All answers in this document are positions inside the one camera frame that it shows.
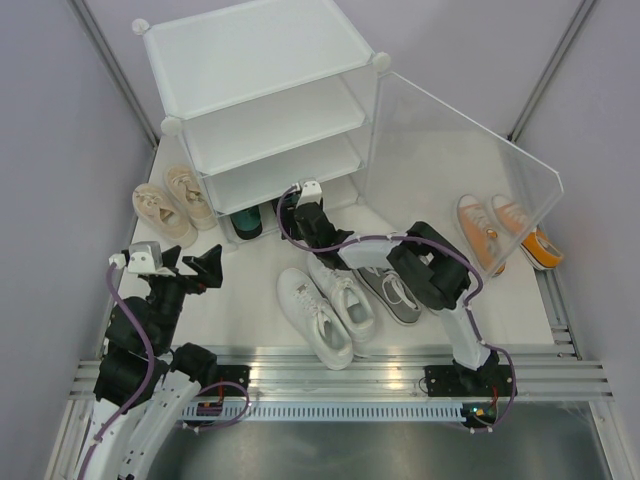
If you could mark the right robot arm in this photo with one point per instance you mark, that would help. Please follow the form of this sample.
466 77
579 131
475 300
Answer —
439 276

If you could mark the white sneaker left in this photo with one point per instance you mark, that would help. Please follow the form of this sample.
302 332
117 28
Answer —
314 319

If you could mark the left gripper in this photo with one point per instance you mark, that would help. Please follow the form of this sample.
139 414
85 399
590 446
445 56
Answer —
209 266

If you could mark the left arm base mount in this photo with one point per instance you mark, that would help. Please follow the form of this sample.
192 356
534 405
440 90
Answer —
230 382

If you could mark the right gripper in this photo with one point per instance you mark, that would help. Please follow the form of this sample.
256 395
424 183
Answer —
321 205

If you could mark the orange canvas sneaker right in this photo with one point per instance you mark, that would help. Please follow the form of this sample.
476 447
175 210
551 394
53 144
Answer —
541 253

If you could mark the beige sneaker left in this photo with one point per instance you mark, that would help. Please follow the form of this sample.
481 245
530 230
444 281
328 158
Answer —
154 208

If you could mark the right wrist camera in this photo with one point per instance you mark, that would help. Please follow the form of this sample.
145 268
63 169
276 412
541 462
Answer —
308 191

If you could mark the orange canvas sneaker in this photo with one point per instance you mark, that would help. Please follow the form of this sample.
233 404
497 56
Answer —
479 231
541 253

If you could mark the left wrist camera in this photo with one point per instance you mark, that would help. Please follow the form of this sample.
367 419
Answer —
141 258

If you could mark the orange canvas sneaker left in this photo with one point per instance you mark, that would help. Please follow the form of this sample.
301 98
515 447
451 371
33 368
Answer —
479 231

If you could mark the aluminium frame rail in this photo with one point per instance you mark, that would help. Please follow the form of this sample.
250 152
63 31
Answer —
401 378

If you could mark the white plastic shoe cabinet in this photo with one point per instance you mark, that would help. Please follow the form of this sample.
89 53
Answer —
265 94

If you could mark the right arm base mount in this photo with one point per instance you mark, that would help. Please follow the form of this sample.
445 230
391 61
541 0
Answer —
456 381

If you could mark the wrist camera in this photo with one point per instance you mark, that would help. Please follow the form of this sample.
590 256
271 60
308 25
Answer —
141 258
308 191

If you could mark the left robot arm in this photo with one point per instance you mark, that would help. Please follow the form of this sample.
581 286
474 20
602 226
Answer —
143 384

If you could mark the white sneaker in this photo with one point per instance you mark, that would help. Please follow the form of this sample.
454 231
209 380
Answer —
314 319
346 297

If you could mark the beige sneaker right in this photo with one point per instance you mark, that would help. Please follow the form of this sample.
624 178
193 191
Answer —
184 186

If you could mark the white sneaker right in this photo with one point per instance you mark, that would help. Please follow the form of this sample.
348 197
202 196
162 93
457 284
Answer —
346 297

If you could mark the green loafer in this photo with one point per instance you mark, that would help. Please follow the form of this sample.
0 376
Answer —
286 210
247 223

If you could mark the beige sneaker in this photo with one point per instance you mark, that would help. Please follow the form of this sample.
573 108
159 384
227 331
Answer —
154 208
184 186

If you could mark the translucent cabinet door panel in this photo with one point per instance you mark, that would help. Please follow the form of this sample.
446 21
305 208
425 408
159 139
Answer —
424 155

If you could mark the grey canvas sneaker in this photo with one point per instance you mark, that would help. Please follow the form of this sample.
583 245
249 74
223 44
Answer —
391 291

